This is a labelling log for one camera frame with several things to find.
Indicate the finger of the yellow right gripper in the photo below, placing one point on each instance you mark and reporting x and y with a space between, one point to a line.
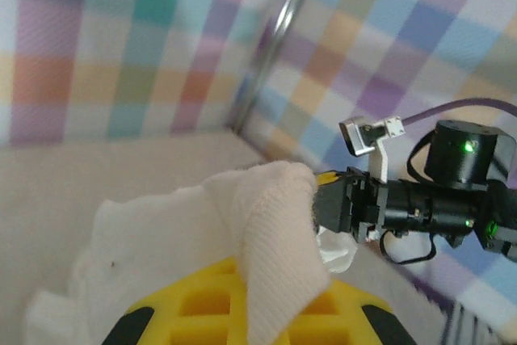
328 178

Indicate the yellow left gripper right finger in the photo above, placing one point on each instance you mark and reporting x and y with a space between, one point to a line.
347 316

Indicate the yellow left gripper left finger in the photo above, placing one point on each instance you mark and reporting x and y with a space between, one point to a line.
202 304

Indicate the white t-shirt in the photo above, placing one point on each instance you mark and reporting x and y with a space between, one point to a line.
274 240

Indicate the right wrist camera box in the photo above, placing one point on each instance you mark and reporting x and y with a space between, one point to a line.
355 139

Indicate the aluminium frame post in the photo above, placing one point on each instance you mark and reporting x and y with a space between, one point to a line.
282 22

